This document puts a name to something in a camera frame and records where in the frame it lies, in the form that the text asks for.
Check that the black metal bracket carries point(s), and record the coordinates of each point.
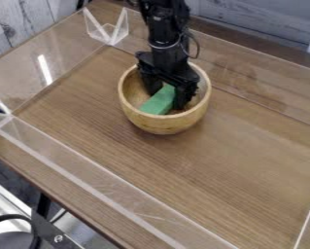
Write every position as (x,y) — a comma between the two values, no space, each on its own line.
(51,236)

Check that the green rectangular block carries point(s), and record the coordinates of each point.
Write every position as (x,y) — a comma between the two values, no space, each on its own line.
(160,103)

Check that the black table leg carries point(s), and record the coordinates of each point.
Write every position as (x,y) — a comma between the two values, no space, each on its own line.
(43,206)

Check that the brown wooden bowl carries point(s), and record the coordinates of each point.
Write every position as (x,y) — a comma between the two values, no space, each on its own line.
(165,120)

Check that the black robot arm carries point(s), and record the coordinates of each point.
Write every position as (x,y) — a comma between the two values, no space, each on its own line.
(166,17)

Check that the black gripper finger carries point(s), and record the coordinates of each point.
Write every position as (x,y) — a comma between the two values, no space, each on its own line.
(152,81)
(185,92)

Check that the clear acrylic tray wall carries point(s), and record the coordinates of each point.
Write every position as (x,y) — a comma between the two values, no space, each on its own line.
(221,184)

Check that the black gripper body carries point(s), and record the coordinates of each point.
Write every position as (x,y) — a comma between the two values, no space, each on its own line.
(169,63)

